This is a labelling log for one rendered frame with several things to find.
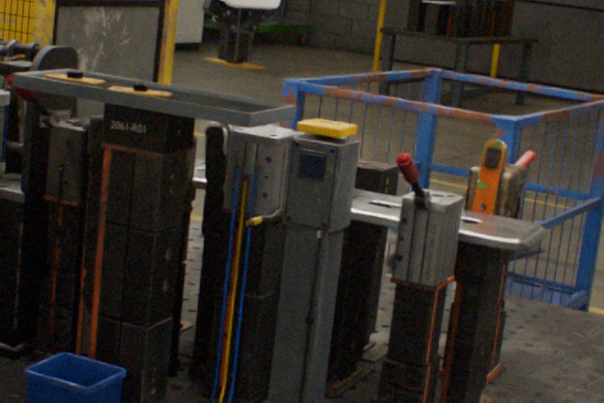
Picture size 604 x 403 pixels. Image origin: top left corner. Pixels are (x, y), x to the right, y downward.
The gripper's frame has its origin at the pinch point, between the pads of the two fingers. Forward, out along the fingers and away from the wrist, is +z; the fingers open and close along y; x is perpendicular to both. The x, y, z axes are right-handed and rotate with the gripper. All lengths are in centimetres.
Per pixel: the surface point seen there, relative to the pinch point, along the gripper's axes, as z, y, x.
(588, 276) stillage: 98, 305, 114
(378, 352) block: 53, 50, 9
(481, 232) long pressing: 23.7, 33.9, -19.5
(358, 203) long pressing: 23.9, 30.6, 1.6
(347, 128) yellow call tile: 8.1, 4.4, -17.3
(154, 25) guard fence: 29, 252, 323
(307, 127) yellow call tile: 8.5, 0.5, -14.0
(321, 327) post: 34.2, 3.7, -17.6
